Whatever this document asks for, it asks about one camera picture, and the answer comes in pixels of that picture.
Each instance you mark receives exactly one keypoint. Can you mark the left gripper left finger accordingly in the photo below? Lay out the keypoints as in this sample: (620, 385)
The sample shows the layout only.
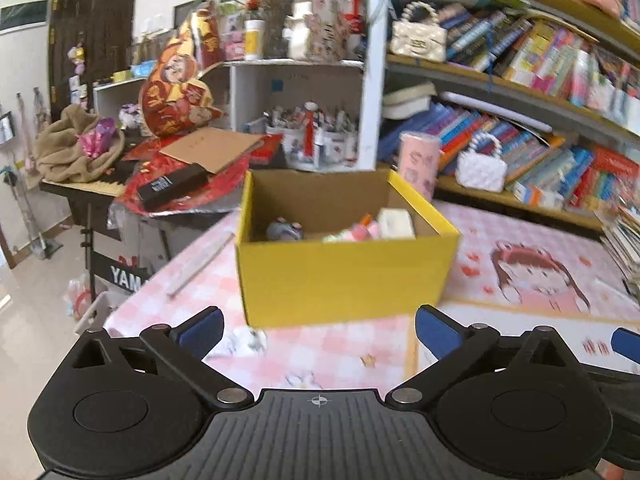
(183, 348)

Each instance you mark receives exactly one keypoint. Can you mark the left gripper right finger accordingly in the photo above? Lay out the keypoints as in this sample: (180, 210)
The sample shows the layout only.
(458, 350)

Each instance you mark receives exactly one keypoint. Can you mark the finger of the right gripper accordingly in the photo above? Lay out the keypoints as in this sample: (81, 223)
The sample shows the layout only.
(626, 343)

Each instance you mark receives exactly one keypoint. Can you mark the white foam block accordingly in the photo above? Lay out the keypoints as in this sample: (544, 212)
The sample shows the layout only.
(395, 224)

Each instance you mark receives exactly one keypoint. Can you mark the pink plush chick toy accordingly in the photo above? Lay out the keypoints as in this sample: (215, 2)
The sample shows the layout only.
(365, 229)

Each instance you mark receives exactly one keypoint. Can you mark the sticker sheet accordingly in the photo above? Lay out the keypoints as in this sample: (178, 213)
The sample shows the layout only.
(244, 341)

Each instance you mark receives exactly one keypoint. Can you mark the white ruler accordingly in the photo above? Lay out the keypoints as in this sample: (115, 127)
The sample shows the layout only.
(198, 263)

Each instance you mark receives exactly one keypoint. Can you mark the stack of papers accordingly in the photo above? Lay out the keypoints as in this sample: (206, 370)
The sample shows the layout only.
(621, 240)

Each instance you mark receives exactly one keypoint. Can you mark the yellow cardboard box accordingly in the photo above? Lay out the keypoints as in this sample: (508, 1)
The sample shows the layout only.
(288, 277)

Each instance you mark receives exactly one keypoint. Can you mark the orange white small box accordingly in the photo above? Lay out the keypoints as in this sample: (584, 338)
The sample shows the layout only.
(538, 197)

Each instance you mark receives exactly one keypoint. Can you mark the black rectangular case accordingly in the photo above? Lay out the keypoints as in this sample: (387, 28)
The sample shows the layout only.
(178, 183)

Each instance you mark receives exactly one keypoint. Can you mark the white quilted pearl handbag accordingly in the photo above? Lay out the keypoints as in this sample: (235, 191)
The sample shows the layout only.
(484, 172)

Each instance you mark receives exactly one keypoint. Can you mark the pink cylindrical container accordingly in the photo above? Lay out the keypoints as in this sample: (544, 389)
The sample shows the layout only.
(418, 161)

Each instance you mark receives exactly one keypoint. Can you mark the brown cardboard sheet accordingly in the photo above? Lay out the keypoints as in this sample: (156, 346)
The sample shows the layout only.
(213, 149)

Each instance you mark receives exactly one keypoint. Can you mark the brown plush blanket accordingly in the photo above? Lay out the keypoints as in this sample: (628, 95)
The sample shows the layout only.
(59, 155)

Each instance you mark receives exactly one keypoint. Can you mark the pen holder cup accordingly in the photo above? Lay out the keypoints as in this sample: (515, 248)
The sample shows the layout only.
(314, 139)

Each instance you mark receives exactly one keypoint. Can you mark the red cartoon paper decoration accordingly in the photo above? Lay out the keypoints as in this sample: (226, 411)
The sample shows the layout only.
(174, 99)

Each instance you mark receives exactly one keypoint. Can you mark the wooden bookshelf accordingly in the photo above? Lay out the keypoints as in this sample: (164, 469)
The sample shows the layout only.
(555, 81)

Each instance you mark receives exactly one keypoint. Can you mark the beige pearl handbag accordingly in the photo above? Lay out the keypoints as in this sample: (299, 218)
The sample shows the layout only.
(416, 39)

